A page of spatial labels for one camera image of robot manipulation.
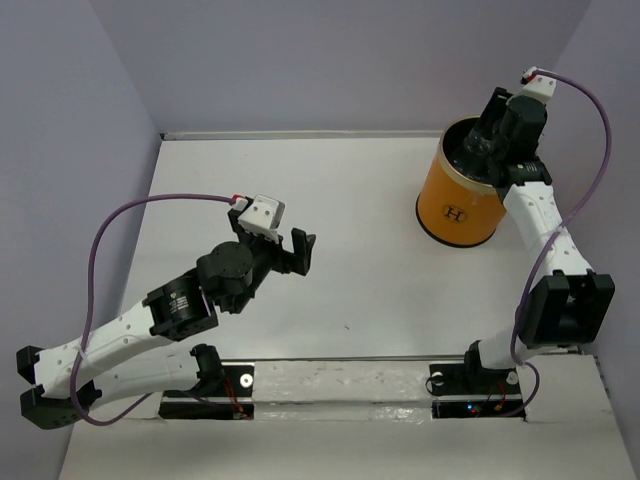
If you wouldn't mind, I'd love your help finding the clear bottle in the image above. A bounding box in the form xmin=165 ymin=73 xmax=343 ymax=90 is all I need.
xmin=450 ymin=119 xmax=493 ymax=184

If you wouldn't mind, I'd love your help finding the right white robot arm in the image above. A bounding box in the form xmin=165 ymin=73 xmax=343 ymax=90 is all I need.
xmin=460 ymin=77 xmax=615 ymax=392

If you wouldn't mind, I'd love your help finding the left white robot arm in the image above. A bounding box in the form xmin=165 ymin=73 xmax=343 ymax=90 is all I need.
xmin=16 ymin=206 xmax=316 ymax=430

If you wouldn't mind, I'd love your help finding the orange cylindrical bin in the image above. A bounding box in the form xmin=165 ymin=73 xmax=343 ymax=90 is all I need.
xmin=415 ymin=116 xmax=506 ymax=248

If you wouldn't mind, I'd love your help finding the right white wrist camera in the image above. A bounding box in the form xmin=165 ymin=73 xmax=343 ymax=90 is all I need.
xmin=515 ymin=67 xmax=557 ymax=105

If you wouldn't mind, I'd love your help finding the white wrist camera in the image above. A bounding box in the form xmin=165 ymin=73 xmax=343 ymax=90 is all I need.
xmin=515 ymin=67 xmax=557 ymax=105
xmin=238 ymin=195 xmax=285 ymax=243

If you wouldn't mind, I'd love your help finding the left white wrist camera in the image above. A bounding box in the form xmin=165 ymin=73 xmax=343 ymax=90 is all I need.
xmin=238 ymin=195 xmax=285 ymax=243

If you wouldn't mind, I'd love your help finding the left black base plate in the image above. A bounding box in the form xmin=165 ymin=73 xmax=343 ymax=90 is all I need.
xmin=158 ymin=361 xmax=255 ymax=421

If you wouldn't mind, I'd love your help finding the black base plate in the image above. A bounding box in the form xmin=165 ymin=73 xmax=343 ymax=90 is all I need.
xmin=158 ymin=361 xmax=255 ymax=421
xmin=425 ymin=363 xmax=524 ymax=420

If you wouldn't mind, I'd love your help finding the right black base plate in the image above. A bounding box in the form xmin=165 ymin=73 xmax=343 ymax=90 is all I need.
xmin=425 ymin=363 xmax=524 ymax=420

